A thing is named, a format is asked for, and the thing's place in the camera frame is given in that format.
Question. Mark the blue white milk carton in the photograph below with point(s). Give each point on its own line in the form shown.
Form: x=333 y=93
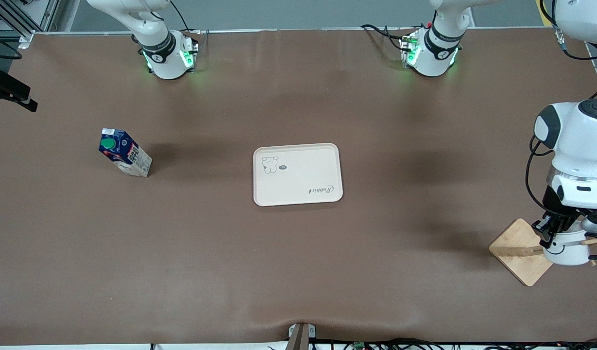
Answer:
x=128 y=155

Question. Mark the wooden mug stand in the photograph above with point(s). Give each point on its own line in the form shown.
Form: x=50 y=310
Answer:
x=514 y=250

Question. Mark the white smiley face mug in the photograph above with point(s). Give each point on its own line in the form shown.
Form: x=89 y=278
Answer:
x=570 y=253

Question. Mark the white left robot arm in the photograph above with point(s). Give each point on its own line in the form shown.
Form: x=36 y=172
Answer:
x=577 y=146

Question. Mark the small green circuit board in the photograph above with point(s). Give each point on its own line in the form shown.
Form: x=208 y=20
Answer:
x=359 y=345

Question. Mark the aluminium frame profile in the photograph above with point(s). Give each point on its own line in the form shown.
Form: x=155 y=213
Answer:
x=16 y=24

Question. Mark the beige plastic tray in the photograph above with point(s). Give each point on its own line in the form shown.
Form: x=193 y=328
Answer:
x=303 y=180

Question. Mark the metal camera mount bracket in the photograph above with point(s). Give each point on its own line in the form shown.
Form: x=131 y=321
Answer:
x=300 y=338

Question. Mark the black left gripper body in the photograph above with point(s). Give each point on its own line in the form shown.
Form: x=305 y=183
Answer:
x=554 y=200

